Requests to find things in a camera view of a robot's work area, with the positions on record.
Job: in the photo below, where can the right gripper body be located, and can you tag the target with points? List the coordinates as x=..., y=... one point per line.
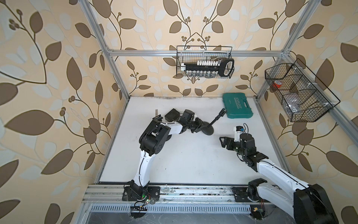
x=232, y=145

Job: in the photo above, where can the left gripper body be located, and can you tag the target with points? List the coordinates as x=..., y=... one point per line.
x=195, y=125

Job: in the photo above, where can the black round base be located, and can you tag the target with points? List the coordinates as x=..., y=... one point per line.
x=207, y=129

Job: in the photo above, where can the black mic stand rod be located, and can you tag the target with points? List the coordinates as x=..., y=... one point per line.
x=158, y=118

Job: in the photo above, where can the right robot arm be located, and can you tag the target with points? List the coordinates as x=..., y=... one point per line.
x=306, y=203

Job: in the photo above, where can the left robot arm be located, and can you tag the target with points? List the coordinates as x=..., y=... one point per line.
x=158, y=132

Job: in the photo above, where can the small black box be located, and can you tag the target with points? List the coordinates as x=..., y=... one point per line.
x=172, y=115

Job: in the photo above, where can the green tool case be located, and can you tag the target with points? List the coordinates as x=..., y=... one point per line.
x=237, y=106

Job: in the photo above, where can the socket set rack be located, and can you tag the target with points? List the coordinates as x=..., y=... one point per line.
x=222, y=68

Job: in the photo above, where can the plastic bag in basket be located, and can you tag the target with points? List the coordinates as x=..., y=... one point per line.
x=293, y=101

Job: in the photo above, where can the red item in basket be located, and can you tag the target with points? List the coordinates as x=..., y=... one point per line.
x=277, y=84

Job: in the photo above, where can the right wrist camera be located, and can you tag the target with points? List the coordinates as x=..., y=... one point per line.
x=238, y=131

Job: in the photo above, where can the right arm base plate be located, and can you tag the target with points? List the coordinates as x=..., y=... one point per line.
x=249, y=193

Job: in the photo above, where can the back wire basket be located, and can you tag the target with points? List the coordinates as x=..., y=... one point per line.
x=192, y=54

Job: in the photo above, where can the wire basket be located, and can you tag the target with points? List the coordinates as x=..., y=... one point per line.
x=192, y=54
x=316, y=97

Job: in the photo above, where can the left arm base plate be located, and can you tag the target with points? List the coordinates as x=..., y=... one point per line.
x=151, y=193

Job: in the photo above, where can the right wire basket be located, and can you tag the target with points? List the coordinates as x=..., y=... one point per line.
x=316, y=97

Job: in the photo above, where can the aluminium frame rail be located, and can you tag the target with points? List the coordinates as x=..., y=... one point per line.
x=191, y=194

